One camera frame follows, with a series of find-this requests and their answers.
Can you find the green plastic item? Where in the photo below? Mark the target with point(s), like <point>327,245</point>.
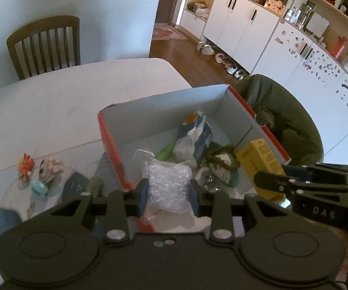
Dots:
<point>166,152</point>

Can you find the red patterned doormat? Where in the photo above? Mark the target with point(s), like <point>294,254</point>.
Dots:
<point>164,32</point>

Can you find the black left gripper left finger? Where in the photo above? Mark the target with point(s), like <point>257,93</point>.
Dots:
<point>106,217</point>

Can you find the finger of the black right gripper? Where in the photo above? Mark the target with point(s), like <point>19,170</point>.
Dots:
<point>285,184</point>
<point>306,171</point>

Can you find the red dragon keychain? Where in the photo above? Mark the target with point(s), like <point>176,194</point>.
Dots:
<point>25,166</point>

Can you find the teal oval plastic case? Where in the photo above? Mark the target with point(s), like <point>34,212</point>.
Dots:
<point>39,188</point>

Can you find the dark green jacket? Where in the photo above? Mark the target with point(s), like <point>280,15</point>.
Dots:
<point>278,110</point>

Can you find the dark wooden chair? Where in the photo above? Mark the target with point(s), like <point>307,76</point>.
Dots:
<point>45,45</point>

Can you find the white bunny plush toy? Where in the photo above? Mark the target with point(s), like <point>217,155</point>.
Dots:
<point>49,169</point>

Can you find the red water bottle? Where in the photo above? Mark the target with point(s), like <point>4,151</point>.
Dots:
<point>338,47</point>

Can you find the red and white cardboard box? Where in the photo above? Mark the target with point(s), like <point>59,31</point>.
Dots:
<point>178,127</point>

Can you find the yellow small carton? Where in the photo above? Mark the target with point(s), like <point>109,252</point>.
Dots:
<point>255,157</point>

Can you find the white cabinet wall unit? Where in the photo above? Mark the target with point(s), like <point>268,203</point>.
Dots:
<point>289,41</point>

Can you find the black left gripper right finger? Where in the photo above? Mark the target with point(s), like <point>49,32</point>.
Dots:
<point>221,209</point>

